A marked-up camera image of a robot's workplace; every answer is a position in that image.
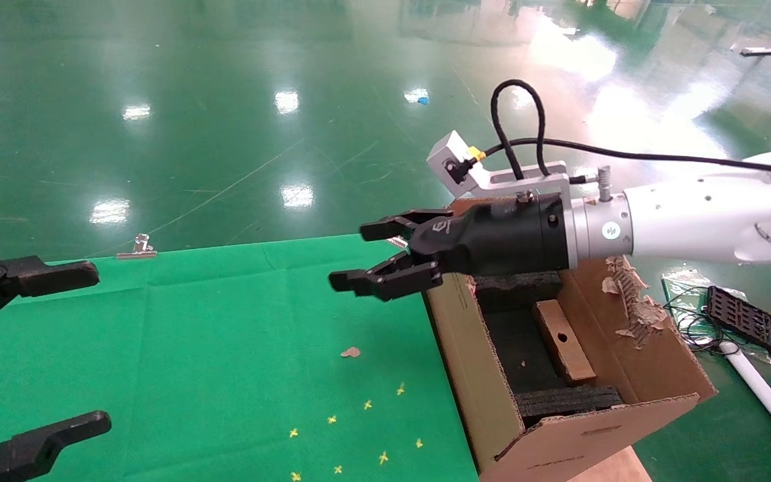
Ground black plastic grid tray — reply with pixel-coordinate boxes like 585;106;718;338
705;285;771;364

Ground large brown cardboard carton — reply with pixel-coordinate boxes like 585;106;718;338
424;197;717;482

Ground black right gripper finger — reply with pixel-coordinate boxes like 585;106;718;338
329;251;443;302
360;209;456;243

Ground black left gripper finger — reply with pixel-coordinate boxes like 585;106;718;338
0;411;112;482
0;252;100;342

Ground thin black cable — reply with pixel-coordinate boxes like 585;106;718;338
479;137;771;180

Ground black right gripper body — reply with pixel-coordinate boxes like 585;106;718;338
426;193;570;276

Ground white pipe frame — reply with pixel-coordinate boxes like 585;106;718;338
720;341;771;464

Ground small brown cardboard box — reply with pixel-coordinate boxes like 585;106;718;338
534;299;597;386

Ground thick black sleeved cable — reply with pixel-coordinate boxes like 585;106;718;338
491;79;550;179

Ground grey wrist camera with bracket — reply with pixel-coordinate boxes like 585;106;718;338
426;131;570;199

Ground black foam block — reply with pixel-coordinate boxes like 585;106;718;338
513;385;624;420
474;270;564;313

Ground green wire bundle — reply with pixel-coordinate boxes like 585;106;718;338
663;288;734;353

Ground green table cloth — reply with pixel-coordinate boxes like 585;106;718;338
0;234;480;482

